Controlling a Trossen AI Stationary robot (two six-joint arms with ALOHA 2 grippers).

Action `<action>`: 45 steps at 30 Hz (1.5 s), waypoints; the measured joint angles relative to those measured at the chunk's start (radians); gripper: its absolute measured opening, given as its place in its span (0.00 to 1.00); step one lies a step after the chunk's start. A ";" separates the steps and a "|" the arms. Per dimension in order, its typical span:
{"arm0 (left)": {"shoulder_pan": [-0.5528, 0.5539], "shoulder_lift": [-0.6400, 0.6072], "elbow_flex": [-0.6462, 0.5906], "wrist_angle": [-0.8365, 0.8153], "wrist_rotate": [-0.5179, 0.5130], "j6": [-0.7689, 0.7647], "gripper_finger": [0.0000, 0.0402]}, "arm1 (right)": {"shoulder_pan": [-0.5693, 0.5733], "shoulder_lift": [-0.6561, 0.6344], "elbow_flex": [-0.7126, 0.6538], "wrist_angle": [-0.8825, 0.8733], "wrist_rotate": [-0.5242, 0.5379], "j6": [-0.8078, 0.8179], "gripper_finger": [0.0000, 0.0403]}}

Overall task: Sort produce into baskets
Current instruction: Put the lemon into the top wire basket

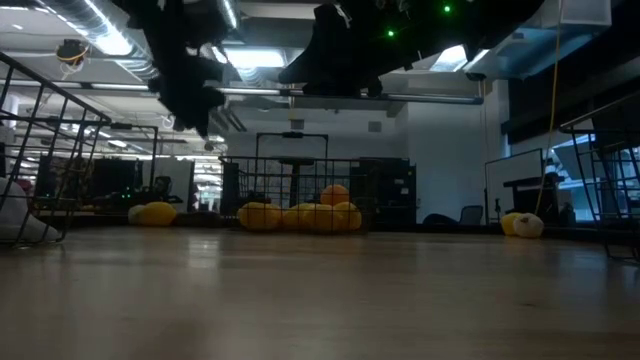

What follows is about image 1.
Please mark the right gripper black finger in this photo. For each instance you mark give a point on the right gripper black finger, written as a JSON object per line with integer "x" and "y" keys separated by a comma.
{"x": 310, "y": 65}
{"x": 330, "y": 90}

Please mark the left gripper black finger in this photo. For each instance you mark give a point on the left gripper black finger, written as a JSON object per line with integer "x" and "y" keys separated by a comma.
{"x": 181, "y": 114}
{"x": 202, "y": 120}

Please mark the orange fruit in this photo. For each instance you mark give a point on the orange fruit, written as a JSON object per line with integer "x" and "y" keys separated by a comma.
{"x": 335, "y": 194}

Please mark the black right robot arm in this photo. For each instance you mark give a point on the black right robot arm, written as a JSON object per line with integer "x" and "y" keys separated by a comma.
{"x": 450, "y": 30}

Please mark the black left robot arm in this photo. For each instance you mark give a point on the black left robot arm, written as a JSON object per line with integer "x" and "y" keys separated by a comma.
{"x": 170, "y": 25}

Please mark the bright ceiling light panel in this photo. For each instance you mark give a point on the bright ceiling light panel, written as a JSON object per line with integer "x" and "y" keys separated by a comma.
{"x": 255, "y": 57}

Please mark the long grey ceiling pipe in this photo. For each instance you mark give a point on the long grey ceiling pipe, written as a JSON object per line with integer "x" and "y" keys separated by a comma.
{"x": 260, "y": 92}

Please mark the white partition panel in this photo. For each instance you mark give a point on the white partition panel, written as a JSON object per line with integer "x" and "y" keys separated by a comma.
{"x": 180, "y": 175}

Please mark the long ceiling tube light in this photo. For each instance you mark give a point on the long ceiling tube light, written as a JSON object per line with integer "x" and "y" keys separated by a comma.
{"x": 120, "y": 86}

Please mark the person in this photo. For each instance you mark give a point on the person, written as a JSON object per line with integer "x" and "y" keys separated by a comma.
{"x": 162, "y": 186}

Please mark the black server cabinet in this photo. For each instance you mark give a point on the black server cabinet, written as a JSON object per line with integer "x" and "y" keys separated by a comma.
{"x": 115, "y": 180}

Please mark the black yellow ceiling device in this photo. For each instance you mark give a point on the black yellow ceiling device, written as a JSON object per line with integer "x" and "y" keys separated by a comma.
{"x": 72, "y": 50}

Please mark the dark rounded chair back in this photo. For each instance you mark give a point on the dark rounded chair back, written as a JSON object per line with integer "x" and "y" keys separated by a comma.
{"x": 440, "y": 220}

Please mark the office chair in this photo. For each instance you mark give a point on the office chair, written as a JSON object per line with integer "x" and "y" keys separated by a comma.
{"x": 471, "y": 215}

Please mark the framed whiteboard panel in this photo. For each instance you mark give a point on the framed whiteboard panel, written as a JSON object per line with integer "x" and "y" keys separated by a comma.
{"x": 515, "y": 170}

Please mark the dark desk with equipment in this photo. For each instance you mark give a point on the dark desk with equipment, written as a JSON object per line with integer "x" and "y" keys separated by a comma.
{"x": 530, "y": 190}

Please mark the small wall sign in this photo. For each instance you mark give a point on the small wall sign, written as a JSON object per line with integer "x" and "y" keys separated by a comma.
{"x": 297, "y": 124}

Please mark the black rectangular frame stand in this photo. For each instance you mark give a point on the black rectangular frame stand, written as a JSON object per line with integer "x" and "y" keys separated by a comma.
{"x": 292, "y": 134}
{"x": 132, "y": 126}

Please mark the square wall vent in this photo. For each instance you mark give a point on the square wall vent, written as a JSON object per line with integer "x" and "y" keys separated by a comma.
{"x": 375, "y": 126}

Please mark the corrugated silver air duct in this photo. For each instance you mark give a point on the corrugated silver air duct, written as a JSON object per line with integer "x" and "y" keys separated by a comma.
{"x": 132, "y": 67}

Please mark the round silver air duct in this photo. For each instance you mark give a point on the round silver air duct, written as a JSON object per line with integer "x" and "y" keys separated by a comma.
{"x": 231, "y": 12}

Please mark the black security camera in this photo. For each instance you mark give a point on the black security camera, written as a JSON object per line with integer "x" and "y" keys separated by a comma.
{"x": 475, "y": 76}

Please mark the large rectangular metal duct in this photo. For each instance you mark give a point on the large rectangular metal duct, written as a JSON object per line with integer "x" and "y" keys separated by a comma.
{"x": 550, "y": 45}

